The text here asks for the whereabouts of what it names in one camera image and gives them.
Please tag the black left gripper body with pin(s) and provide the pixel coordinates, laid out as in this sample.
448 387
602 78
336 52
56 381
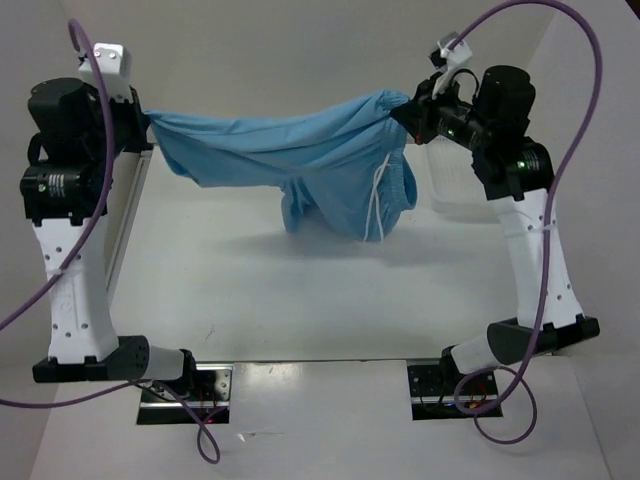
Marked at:
126 125

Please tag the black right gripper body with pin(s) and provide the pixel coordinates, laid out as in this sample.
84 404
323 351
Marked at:
444 113

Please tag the light blue shorts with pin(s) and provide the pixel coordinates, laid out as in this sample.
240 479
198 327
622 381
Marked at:
346 162

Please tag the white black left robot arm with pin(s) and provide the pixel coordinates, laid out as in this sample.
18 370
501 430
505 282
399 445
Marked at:
64 191

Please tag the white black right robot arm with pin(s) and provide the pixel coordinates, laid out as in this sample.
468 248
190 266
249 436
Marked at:
517 175

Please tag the white perforated plastic basket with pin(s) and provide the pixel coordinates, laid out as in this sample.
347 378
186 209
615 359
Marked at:
455 191

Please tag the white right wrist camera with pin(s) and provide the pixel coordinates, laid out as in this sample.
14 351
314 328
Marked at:
449 56

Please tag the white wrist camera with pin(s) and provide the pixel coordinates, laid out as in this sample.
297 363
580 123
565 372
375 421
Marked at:
114 63
449 56

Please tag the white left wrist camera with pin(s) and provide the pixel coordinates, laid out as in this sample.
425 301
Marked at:
114 63

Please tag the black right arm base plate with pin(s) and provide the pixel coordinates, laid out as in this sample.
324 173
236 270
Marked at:
432 398

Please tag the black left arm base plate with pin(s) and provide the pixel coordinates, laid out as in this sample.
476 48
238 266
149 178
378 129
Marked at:
209 398

